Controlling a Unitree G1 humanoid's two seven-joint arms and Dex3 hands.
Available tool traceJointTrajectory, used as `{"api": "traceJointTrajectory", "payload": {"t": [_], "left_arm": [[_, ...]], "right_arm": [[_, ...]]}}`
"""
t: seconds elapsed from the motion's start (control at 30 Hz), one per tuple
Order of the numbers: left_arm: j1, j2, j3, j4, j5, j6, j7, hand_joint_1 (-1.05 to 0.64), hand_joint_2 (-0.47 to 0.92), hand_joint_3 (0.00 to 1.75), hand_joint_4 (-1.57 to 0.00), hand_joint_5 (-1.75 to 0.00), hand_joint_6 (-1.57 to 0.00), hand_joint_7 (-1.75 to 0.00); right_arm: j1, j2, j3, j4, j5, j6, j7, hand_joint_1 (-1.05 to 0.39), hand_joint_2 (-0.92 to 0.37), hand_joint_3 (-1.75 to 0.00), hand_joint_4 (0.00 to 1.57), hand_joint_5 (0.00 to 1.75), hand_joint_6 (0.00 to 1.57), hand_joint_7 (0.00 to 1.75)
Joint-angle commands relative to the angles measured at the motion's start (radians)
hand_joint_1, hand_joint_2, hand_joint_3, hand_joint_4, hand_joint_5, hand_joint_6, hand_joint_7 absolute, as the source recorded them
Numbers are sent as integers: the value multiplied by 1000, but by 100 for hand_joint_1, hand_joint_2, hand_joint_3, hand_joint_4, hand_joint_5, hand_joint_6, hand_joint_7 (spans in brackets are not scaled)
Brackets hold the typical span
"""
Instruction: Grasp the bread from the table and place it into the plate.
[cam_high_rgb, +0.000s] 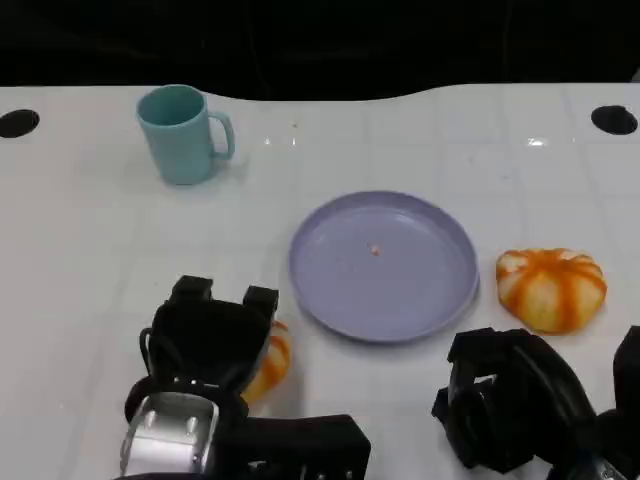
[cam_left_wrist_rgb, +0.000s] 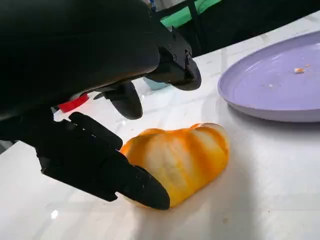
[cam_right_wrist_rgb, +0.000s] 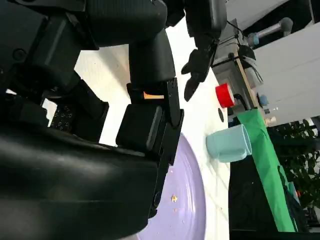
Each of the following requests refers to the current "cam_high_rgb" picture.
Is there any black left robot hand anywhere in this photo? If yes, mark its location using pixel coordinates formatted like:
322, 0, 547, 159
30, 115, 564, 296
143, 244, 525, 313
139, 274, 280, 402

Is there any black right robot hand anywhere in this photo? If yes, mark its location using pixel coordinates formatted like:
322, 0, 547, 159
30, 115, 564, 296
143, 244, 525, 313
430, 327, 599, 474

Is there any orange white toy bread roll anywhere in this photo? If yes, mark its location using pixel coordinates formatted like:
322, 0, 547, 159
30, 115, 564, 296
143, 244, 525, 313
495, 247, 609, 335
239, 319, 293, 407

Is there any lilac plate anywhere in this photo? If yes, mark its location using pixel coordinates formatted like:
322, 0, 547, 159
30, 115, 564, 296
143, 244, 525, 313
287, 190, 482, 346

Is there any pale green mug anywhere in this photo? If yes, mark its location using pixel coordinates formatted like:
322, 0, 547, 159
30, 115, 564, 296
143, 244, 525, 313
135, 84, 237, 187

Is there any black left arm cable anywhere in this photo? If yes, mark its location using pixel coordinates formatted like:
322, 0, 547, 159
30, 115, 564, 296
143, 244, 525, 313
139, 326, 155, 375

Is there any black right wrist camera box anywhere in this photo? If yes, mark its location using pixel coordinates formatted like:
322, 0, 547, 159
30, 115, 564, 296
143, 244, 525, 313
611, 325, 640, 416

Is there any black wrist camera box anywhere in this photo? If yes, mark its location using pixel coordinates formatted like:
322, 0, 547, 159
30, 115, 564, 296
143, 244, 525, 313
611, 325, 640, 416
219, 413, 373, 480

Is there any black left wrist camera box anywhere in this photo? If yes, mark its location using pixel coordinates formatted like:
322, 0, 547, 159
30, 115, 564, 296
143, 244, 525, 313
219, 413, 373, 480

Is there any black table cable hole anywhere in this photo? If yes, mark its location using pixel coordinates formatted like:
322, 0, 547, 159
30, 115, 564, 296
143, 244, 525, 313
590, 104, 640, 136
0, 108, 41, 139

